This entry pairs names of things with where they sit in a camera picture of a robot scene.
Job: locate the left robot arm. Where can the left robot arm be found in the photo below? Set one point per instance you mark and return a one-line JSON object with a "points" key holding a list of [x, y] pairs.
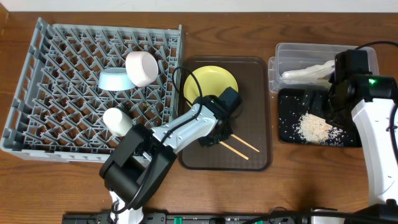
{"points": [[136, 168]]}

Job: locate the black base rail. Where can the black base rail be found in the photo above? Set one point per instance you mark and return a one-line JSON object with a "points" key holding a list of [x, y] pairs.
{"points": [[154, 218]]}

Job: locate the yellow plate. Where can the yellow plate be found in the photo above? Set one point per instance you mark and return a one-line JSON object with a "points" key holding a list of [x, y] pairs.
{"points": [[212, 79]]}

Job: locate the black waste tray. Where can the black waste tray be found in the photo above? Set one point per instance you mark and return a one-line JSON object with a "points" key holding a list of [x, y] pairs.
{"points": [[292, 103]]}

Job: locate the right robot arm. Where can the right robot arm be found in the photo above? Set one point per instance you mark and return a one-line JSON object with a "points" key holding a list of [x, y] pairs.
{"points": [[366, 103]]}

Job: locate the dark brown serving tray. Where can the dark brown serving tray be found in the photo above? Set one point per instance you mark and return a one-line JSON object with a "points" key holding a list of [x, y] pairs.
{"points": [[250, 122]]}

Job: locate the clear plastic bin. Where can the clear plastic bin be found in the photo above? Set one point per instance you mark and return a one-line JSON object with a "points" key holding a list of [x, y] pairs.
{"points": [[297, 56]]}

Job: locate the white cup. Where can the white cup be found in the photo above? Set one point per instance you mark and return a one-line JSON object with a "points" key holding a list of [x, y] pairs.
{"points": [[117, 122]]}

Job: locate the white bowl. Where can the white bowl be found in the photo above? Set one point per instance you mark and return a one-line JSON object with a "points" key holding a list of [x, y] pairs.
{"points": [[142, 68]]}

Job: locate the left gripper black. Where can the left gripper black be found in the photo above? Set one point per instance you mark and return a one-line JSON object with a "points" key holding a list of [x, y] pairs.
{"points": [[227, 131]]}

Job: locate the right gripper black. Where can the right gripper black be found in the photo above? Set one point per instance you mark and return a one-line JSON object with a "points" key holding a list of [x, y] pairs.
{"points": [[314, 108]]}

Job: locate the rice food waste pile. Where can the rice food waste pile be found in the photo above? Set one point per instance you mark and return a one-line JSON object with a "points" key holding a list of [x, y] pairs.
{"points": [[315, 130]]}

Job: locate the wooden chopstick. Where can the wooden chopstick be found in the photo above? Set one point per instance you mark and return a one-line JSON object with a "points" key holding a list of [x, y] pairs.
{"points": [[244, 142], [234, 150]]}

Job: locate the grey dishwasher rack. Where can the grey dishwasher rack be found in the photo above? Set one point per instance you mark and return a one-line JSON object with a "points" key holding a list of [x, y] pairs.
{"points": [[56, 114]]}

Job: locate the light blue bowl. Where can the light blue bowl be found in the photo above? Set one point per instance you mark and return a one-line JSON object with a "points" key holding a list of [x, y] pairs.
{"points": [[115, 79]]}

